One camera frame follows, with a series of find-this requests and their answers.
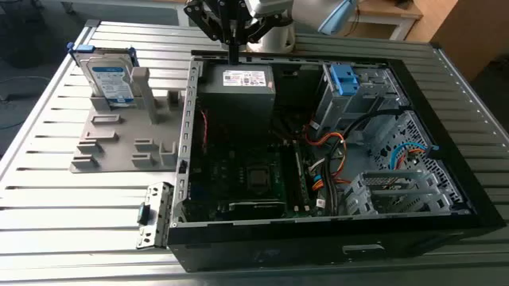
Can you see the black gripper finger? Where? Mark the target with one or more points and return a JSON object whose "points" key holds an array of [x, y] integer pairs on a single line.
{"points": [[202, 21], [270, 25]]}

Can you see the hard disk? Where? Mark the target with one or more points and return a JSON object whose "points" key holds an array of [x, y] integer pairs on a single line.
{"points": [[112, 80]]}

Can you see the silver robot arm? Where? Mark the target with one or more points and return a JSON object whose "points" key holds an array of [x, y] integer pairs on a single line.
{"points": [[274, 38]]}

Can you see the metal disk bay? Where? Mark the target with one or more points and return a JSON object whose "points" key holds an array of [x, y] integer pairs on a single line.
{"points": [[401, 193]]}

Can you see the blue plastic bay latch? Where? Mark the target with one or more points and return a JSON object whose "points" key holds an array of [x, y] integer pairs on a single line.
{"points": [[344, 80]]}

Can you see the grey power supply unit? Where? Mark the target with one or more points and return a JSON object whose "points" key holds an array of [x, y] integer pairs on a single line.
{"points": [[238, 104]]}

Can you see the metal drive cage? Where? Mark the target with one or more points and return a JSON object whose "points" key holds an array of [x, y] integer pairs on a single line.
{"points": [[358, 104]]}

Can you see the black round bin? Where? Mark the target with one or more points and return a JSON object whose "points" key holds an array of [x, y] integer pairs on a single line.
{"points": [[26, 50]]}

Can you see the grey parts rack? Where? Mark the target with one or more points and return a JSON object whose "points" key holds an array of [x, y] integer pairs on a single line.
{"points": [[123, 149]]}

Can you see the brown cabinet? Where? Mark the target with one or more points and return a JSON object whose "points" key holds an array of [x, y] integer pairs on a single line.
{"points": [[469, 29]]}

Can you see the green RAM stick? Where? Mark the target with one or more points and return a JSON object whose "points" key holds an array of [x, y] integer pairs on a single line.
{"points": [[302, 175]]}

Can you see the CPU socket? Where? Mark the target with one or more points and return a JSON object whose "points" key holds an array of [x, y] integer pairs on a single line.
{"points": [[258, 178]]}

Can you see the dark green motherboard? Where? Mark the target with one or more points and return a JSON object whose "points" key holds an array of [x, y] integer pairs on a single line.
{"points": [[222, 178]]}

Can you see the black graphics card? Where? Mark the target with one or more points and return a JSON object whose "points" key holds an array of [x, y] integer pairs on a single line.
{"points": [[257, 208]]}

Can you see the black PC case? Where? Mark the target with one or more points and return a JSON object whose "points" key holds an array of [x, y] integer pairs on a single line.
{"points": [[318, 247]]}

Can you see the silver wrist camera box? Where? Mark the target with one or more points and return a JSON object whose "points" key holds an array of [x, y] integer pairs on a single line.
{"points": [[270, 7]]}

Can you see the wooden desk white frame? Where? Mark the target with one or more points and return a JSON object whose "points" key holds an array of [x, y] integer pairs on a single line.
{"points": [[389, 12]]}

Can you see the metal bracket with blue latch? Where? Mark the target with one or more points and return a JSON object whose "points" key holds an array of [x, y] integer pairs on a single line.
{"points": [[156, 214]]}

